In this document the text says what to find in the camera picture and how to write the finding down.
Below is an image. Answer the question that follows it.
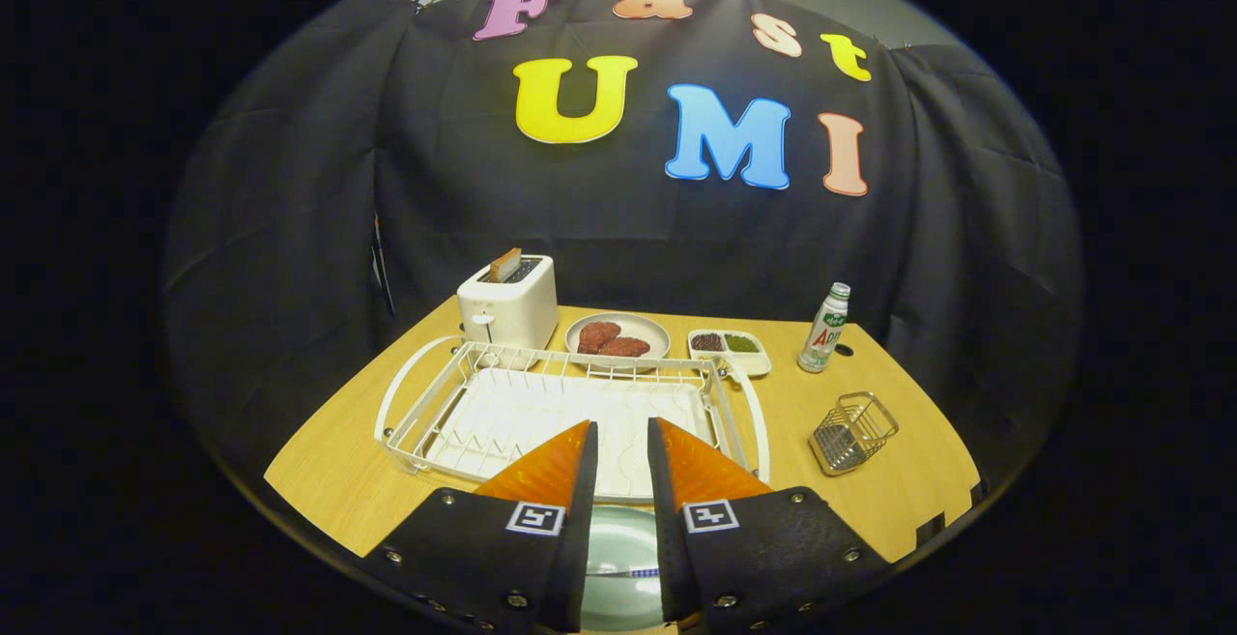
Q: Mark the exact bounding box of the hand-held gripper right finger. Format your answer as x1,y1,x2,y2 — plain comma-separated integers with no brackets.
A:
647,417,895,634

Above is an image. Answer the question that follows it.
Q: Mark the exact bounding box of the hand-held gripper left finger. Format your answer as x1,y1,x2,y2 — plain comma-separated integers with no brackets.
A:
358,420,600,634

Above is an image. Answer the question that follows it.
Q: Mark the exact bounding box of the pale green plate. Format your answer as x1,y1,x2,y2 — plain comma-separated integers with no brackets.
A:
580,505,668,632

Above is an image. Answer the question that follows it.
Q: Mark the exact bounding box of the white wire dish rack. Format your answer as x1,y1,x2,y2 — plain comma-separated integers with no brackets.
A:
374,334,771,505

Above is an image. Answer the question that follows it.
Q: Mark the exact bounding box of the metal wire basket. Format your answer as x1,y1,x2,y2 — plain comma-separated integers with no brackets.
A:
808,391,900,477

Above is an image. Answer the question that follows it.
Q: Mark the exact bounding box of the beige round meat plate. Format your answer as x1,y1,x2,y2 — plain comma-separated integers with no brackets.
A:
564,312,672,372

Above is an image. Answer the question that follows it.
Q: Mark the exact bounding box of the white divided bean dish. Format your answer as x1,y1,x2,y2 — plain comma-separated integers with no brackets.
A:
687,329,772,380

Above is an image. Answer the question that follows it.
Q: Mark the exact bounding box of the white toaster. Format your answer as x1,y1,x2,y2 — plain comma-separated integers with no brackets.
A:
456,254,560,354

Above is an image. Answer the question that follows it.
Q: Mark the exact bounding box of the white green drink bottle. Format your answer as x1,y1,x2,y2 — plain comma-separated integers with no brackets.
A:
797,282,852,374

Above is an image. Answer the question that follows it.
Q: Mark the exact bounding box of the black backdrop cloth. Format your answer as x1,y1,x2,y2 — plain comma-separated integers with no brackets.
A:
162,0,1085,481

